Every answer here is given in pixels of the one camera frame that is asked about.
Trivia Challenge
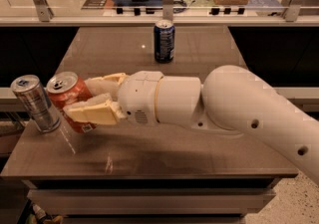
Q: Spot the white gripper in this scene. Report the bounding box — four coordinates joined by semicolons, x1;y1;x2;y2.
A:
63;71;163;125

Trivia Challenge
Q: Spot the orange red coke can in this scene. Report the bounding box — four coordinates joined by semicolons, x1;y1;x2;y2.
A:
46;72;96;133

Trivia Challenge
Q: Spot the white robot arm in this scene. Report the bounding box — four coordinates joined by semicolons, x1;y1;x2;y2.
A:
63;65;319;183

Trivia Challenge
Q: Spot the silver redbull can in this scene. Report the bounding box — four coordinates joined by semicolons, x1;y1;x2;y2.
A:
11;75;60;132

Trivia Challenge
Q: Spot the blue pepsi can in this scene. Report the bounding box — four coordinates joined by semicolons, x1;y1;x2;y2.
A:
154;19;175;63

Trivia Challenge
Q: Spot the grey table drawer front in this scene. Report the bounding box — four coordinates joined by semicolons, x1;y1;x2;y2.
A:
28;189;275;215

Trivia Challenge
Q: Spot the small bottle under table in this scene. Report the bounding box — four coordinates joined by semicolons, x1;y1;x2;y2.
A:
32;204;47;224

